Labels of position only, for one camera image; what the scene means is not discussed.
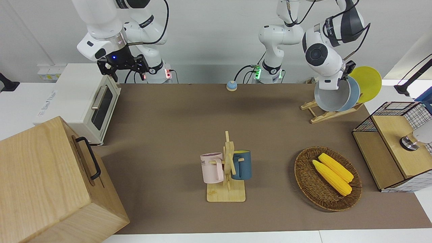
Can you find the black camera stand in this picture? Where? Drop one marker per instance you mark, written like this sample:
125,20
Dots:
410,79

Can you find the small blue desk bell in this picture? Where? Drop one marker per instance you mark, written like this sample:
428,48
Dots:
231,85

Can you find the brown wicker basket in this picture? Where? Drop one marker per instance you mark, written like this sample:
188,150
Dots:
314,189

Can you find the yellow plate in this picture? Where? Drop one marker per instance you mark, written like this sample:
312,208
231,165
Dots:
369,82

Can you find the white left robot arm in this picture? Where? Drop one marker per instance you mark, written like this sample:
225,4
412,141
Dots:
320,50

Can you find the wooden mug tree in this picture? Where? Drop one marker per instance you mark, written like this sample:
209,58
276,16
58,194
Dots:
226,194

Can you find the gray plate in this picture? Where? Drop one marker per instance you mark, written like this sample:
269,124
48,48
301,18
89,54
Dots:
332,99

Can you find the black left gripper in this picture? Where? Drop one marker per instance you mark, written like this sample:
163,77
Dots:
350,69

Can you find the pink mug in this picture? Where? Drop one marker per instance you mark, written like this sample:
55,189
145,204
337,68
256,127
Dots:
212,168

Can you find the dark blue mug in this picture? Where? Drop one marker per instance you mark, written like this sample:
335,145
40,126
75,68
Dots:
242,165

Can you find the white toaster oven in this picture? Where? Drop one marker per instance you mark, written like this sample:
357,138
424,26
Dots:
77,101

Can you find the wooden plate rack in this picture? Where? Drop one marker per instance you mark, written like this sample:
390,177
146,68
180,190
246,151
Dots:
325,116

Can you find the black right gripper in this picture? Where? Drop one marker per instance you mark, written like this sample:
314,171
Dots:
119,59

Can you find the brown table mat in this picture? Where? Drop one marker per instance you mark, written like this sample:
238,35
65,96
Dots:
162,141

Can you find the black clamp mount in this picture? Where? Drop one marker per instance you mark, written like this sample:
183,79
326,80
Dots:
6,84

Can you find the white wall socket strip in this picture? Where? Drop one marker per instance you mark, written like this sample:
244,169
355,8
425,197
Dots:
49,72

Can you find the light blue plate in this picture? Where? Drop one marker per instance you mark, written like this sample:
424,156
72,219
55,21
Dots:
355,92

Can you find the yellow corn cob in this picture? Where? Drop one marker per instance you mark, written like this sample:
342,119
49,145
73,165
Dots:
335,167
330,177

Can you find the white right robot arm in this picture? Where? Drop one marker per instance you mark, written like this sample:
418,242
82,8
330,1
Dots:
101,20

